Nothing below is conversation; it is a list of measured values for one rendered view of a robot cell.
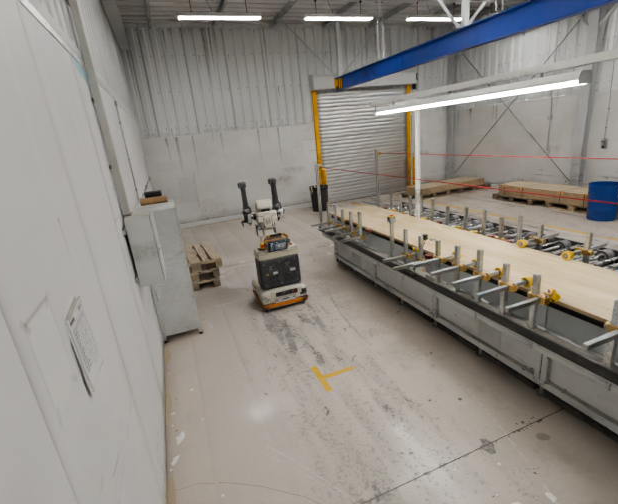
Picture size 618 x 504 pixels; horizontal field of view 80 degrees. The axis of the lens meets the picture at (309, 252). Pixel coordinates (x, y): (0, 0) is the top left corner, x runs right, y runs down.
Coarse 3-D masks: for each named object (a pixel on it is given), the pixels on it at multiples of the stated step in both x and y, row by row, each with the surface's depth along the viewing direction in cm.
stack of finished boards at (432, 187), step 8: (464, 176) 1210; (424, 184) 1135; (432, 184) 1121; (440, 184) 1107; (448, 184) 1097; (464, 184) 1119; (472, 184) 1132; (408, 192) 1124; (424, 192) 1067; (432, 192) 1079
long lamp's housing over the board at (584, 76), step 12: (576, 72) 229; (588, 72) 228; (516, 84) 267; (528, 84) 258; (540, 84) 250; (552, 84) 245; (444, 96) 335; (456, 96) 321; (468, 96) 308; (384, 108) 424; (396, 108) 402
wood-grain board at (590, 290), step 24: (384, 216) 540; (408, 216) 526; (408, 240) 419; (456, 240) 403; (480, 240) 395; (528, 264) 321; (552, 264) 316; (576, 264) 311; (528, 288) 278; (576, 288) 270; (600, 288) 267; (600, 312) 236
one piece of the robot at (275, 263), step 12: (264, 240) 460; (264, 252) 463; (276, 252) 468; (288, 252) 474; (264, 264) 466; (276, 264) 472; (288, 264) 479; (264, 276) 471; (276, 276) 477; (288, 276) 483; (300, 276) 490; (264, 288) 475
